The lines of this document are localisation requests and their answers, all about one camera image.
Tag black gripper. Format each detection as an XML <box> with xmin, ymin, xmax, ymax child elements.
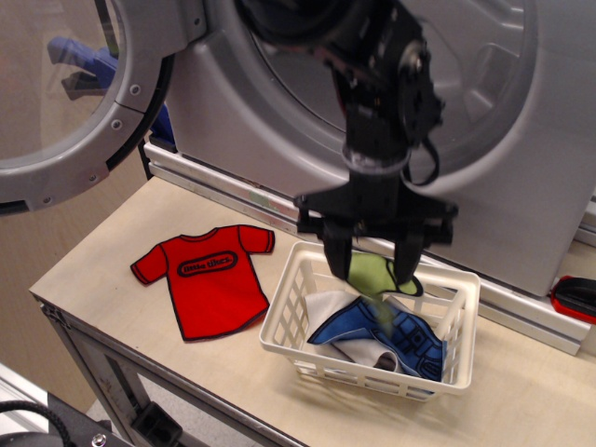
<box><xmin>293</xmin><ymin>171</ymin><xmax>458</xmax><ymax>284</ymax></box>

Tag green felt cloth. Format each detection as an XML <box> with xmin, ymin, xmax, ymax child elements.
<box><xmin>345</xmin><ymin>251</ymin><xmax>425</xmax><ymax>327</ymax></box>

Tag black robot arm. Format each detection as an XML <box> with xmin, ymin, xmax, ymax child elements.
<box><xmin>237</xmin><ymin>1</ymin><xmax>457</xmax><ymax>285</ymax></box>

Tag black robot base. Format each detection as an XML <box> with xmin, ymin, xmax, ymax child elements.
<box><xmin>0</xmin><ymin>391</ymin><xmax>136</xmax><ymax>447</ymax></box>

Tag white plastic laundry basket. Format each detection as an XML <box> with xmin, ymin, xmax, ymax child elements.
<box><xmin>260</xmin><ymin>242</ymin><xmax>481</xmax><ymax>401</ymax></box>

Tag grey toy washing machine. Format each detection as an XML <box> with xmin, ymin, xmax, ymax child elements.
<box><xmin>167</xmin><ymin>1</ymin><xmax>595</xmax><ymax>295</ymax></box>

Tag white felt cloth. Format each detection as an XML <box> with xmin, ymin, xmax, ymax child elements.
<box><xmin>305</xmin><ymin>291</ymin><xmax>403</xmax><ymax>373</ymax></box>

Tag blue felt pants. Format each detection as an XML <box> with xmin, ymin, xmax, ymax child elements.
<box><xmin>309</xmin><ymin>296</ymin><xmax>446</xmax><ymax>382</ymax></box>

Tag red felt t-shirt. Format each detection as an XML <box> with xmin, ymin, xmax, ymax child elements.
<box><xmin>130</xmin><ymin>224</ymin><xmax>276</xmax><ymax>342</ymax></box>

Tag red and black tool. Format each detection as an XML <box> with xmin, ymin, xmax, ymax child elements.
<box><xmin>550</xmin><ymin>276</ymin><xmax>595</xmax><ymax>325</ymax></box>

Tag round grey washer door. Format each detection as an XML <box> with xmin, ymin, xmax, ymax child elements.
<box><xmin>1</xmin><ymin>1</ymin><xmax>206</xmax><ymax>215</ymax></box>

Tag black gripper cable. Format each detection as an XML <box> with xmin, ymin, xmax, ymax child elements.
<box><xmin>402</xmin><ymin>137</ymin><xmax>441</xmax><ymax>188</ymax></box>

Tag aluminium profile rail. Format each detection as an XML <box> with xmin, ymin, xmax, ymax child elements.
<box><xmin>142</xmin><ymin>142</ymin><xmax>595</xmax><ymax>356</ymax></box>

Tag metal table frame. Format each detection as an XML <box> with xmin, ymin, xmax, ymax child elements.
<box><xmin>33</xmin><ymin>293</ymin><xmax>302</xmax><ymax>446</ymax></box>

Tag blue clamp handle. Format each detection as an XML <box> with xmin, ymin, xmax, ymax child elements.
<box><xmin>46</xmin><ymin>35</ymin><xmax>176</xmax><ymax>144</ymax></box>

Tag black braided cable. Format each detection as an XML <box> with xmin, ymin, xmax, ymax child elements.
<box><xmin>0</xmin><ymin>399</ymin><xmax>81</xmax><ymax>447</ymax></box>

